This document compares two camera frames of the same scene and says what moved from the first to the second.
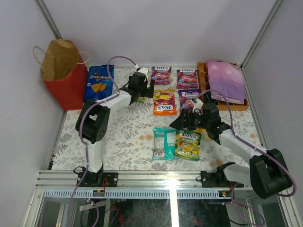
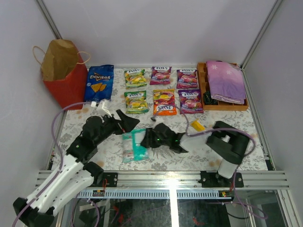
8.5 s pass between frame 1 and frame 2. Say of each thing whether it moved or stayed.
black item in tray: stayed
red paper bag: stayed
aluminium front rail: stayed
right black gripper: moved
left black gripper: moved
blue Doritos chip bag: stayed
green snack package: moved
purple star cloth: stayed
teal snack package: moved
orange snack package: stayed
